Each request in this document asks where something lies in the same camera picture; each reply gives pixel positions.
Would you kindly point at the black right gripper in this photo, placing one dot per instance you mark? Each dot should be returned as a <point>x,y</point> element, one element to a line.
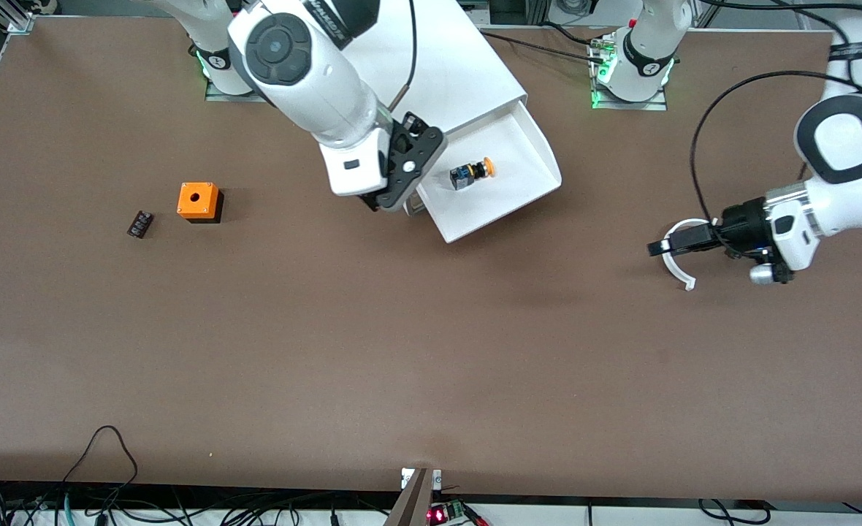
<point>415,123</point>

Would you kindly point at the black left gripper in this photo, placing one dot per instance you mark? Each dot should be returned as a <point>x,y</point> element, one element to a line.
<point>744,223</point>

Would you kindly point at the orange push button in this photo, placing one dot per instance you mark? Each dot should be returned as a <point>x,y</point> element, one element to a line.
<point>467,174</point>

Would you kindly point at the white drawer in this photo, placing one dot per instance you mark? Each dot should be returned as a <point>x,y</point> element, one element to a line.
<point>504,197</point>

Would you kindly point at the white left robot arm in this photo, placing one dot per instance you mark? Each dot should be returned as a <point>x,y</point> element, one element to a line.
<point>840,139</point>

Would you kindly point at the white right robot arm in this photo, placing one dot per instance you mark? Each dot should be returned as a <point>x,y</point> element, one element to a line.
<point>307,80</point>

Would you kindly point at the white drawer cabinet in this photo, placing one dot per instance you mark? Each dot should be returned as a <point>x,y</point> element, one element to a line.
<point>460,51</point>

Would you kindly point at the white curved plastic clip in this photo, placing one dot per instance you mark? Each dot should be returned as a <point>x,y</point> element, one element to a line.
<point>676,270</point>

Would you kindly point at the orange box with hole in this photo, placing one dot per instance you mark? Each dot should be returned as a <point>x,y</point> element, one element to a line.
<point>197,201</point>

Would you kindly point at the small black contact block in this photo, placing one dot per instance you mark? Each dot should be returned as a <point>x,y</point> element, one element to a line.
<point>141,224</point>

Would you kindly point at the circuit board with red light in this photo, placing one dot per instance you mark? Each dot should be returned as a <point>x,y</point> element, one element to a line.
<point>449,513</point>

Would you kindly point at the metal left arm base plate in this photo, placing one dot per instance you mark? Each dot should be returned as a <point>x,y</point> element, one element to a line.
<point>657,107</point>

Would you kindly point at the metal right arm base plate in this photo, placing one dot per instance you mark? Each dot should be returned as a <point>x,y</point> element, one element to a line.
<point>219,93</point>

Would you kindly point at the brown camera mount beam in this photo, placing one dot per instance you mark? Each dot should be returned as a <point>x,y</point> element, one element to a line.
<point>413,504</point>

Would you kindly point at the metal table corner bracket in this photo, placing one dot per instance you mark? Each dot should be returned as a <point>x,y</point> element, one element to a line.
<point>23,23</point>

